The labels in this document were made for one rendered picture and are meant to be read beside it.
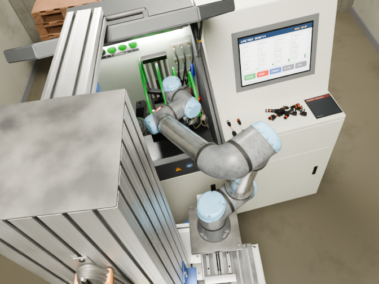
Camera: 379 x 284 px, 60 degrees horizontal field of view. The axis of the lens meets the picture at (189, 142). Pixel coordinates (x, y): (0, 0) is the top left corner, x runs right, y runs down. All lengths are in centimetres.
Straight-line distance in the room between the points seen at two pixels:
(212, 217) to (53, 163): 84
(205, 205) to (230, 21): 92
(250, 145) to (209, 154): 12
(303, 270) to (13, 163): 223
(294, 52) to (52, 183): 159
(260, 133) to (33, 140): 62
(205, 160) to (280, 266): 170
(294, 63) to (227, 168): 113
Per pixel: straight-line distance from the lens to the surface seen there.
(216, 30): 173
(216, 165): 95
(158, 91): 200
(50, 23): 396
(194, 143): 103
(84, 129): 60
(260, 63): 187
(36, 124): 65
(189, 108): 125
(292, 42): 190
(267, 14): 179
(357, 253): 272
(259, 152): 97
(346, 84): 373
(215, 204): 131
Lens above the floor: 244
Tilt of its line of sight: 52 degrees down
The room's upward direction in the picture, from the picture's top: 11 degrees counter-clockwise
